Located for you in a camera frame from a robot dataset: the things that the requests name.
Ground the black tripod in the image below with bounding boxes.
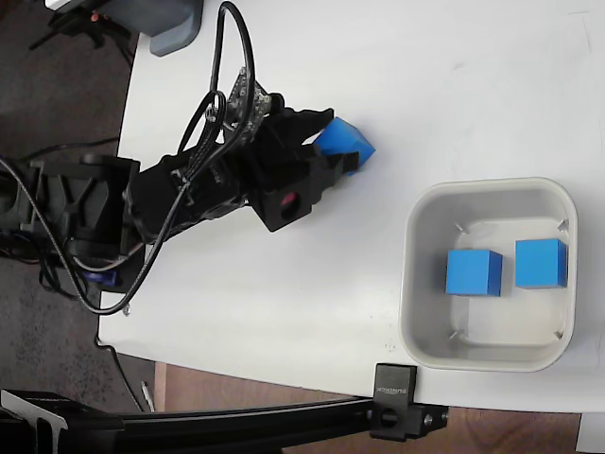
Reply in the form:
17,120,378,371
27,7,138,62

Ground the black aluminium rail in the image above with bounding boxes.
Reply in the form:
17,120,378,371
0,388,379,454

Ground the white square bin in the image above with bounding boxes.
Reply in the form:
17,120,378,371
398,177,579,373

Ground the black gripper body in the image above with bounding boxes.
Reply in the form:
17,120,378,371
226,96,327,234

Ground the black table clamp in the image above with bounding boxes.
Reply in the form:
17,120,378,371
368,362,449,442

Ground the gray monitor stand base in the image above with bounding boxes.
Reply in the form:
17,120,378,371
101,0,205,58

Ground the brown wooden board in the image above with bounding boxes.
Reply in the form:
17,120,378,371
154,361,580,454

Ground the blue cube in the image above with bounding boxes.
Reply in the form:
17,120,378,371
314,116,377,178
445,249,505,298
514,238,569,289

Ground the thin black floor cable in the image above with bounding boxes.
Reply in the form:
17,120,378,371
94,335,146,413

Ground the white panel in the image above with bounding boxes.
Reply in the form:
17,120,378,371
575,411,605,454

